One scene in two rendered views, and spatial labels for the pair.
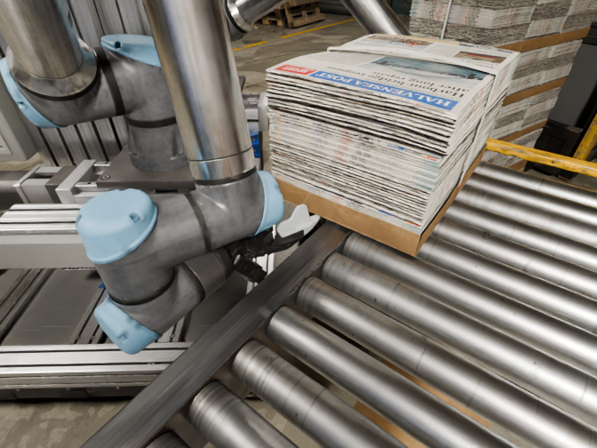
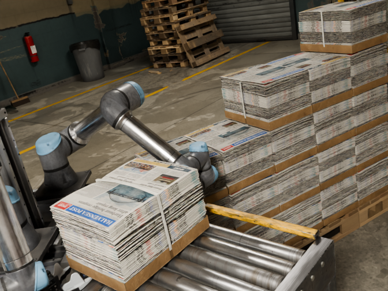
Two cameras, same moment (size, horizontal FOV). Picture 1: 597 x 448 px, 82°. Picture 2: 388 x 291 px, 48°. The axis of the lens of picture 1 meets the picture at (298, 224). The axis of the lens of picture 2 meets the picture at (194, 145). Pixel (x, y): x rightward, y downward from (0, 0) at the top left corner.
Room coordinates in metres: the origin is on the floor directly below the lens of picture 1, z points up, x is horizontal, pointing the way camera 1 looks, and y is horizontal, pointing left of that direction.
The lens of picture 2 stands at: (-0.57, -0.55, 1.59)
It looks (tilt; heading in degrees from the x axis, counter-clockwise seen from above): 21 degrees down; 7
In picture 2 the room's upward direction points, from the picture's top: 11 degrees counter-clockwise
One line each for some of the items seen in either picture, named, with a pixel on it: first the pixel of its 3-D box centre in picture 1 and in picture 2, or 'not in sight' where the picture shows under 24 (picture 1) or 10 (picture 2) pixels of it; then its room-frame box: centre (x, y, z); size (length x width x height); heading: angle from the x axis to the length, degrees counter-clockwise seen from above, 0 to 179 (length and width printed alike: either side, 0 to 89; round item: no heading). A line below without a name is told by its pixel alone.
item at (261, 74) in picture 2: not in sight; (261, 73); (1.64, -0.70, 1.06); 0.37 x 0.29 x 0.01; 34
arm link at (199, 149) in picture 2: not in sight; (198, 157); (1.02, -0.37, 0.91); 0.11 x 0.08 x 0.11; 157
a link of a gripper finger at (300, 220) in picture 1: (300, 218); (77, 280); (0.45, 0.00, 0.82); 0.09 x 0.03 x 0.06; 117
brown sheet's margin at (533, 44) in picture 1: (500, 35); (307, 95); (1.80, -0.94, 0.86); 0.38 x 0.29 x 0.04; 33
